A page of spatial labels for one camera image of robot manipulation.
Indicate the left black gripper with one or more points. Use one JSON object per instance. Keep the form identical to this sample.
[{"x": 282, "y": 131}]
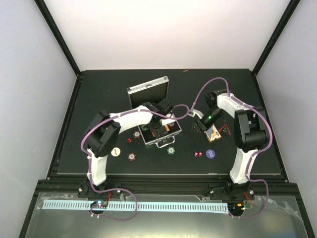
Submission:
[{"x": 158, "y": 133}]

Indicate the purple round button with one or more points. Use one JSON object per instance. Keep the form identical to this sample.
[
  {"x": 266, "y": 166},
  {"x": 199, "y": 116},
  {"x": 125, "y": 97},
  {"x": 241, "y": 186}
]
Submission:
[{"x": 210, "y": 154}]

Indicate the blue gold card deck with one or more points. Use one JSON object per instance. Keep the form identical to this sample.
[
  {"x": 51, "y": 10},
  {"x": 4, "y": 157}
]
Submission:
[{"x": 212, "y": 134}]

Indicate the green poker chip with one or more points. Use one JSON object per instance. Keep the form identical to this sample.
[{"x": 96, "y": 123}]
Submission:
[{"x": 171, "y": 150}]

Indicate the white slotted cable duct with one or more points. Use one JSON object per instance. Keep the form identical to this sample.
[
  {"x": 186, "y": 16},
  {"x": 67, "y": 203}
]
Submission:
[{"x": 187, "y": 207}]

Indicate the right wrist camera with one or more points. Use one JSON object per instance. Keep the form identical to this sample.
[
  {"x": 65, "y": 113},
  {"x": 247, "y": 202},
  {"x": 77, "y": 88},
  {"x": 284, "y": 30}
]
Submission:
[{"x": 196, "y": 113}]

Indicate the red black poker chip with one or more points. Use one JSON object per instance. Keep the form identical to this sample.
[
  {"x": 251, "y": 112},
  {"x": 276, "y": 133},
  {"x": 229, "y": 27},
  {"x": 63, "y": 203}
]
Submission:
[{"x": 132, "y": 157}]

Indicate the red triangular marker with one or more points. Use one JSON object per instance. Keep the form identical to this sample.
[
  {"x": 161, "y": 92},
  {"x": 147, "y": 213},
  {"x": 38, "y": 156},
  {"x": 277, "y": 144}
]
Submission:
[{"x": 225, "y": 130}]

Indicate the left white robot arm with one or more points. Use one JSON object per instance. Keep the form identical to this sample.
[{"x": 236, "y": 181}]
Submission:
[{"x": 101, "y": 137}]

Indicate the red die pair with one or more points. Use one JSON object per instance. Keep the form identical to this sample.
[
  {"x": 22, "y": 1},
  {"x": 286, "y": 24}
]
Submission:
[{"x": 198, "y": 154}]

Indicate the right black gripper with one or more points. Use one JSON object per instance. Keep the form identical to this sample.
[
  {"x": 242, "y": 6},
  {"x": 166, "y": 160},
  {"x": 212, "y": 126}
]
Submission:
[{"x": 196, "y": 124}]

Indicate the aluminium poker case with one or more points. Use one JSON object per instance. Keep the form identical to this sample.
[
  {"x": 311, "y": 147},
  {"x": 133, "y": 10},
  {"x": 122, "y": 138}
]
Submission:
[{"x": 153, "y": 96}]

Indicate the white dealer button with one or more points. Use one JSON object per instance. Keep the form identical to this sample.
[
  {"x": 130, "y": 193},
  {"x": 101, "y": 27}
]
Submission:
[{"x": 115, "y": 152}]

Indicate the red orange card deck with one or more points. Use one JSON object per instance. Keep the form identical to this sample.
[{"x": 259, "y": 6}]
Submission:
[{"x": 167, "y": 128}]

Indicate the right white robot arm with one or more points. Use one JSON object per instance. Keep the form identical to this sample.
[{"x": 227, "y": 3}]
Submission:
[{"x": 251, "y": 133}]

